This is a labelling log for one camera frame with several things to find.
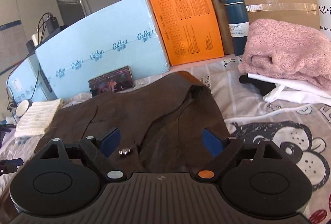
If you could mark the white round desk lamp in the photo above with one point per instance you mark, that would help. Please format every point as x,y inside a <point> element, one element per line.
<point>23,107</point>

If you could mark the light blue cardboard box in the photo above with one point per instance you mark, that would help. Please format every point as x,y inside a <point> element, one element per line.
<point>124,34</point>

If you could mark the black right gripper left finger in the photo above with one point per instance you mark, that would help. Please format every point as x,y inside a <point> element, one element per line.
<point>97,152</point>

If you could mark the black smartphone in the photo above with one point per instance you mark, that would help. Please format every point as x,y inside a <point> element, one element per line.
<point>115,81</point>

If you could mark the brown leather jacket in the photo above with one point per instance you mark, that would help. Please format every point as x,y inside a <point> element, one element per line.
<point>161,124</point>

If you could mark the white power strip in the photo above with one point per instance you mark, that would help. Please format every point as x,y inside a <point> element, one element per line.
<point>35,39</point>

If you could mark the pink knitted sweater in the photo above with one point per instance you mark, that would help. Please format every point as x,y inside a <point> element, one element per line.
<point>283,50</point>

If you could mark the white folded garment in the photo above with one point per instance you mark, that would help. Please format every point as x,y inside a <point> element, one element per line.
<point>292,90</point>

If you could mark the dark blue thermos bottle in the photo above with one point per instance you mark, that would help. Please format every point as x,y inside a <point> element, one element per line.
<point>238,22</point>

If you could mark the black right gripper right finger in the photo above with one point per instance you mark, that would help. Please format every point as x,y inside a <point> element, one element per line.
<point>225,152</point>

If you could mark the black folded garment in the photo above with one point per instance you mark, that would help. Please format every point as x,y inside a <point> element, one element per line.
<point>263,87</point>

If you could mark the black power adapter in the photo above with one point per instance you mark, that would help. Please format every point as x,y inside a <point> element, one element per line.
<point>51,24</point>

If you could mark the white knitted cloth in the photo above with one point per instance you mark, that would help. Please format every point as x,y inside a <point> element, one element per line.
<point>38,118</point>

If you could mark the orange cardboard box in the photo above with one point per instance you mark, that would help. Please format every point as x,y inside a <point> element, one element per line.
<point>189,30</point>

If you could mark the white tote bag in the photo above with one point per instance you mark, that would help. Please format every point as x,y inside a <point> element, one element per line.
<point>324,7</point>

